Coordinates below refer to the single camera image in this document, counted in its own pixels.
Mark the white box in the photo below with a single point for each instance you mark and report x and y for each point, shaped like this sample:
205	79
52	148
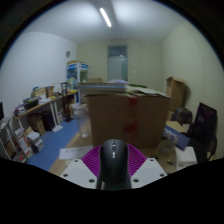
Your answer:
186	156

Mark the stack of flat papers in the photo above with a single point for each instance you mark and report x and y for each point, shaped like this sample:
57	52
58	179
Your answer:
103	87

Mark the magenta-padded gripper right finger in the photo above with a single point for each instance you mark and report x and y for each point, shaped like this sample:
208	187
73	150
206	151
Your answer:
146	171

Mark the round wall clock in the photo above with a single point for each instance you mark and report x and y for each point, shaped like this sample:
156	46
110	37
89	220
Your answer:
67	54

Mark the blue white glass-door cabinet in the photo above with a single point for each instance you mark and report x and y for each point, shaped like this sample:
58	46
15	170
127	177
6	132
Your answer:
76	71

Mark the clear plastic jar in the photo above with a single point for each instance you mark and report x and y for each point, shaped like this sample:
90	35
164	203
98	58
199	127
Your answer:
82	121

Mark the small brown cardboard box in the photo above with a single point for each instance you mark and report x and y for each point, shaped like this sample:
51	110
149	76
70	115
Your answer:
36	125

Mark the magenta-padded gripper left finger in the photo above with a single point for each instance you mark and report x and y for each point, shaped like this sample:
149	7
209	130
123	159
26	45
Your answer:
80	173

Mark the open tall cardboard box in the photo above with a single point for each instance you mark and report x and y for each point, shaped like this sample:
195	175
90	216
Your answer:
176	93

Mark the black computer mouse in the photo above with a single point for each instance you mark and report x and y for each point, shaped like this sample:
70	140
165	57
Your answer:
114	163

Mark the grey door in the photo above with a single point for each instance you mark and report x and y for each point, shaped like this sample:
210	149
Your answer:
117	63

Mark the wooden side desk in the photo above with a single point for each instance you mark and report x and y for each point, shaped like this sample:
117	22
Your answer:
36	106

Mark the stack of books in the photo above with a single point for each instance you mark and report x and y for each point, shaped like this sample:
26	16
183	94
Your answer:
36	141

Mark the ceiling light tube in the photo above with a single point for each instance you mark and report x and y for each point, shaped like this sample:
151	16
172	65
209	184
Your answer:
105	17

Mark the large cardboard box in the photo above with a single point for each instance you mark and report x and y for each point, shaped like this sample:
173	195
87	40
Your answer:
113	116

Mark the black stand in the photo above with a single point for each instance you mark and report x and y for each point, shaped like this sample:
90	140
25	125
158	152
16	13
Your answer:
66	103

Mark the black bin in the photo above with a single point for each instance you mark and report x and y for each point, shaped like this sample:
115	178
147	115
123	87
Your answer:
48	120

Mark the blue printed box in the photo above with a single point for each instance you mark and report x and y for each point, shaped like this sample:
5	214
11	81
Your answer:
176	136

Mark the black monitor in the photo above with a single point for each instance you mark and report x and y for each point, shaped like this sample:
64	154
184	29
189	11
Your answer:
1	110

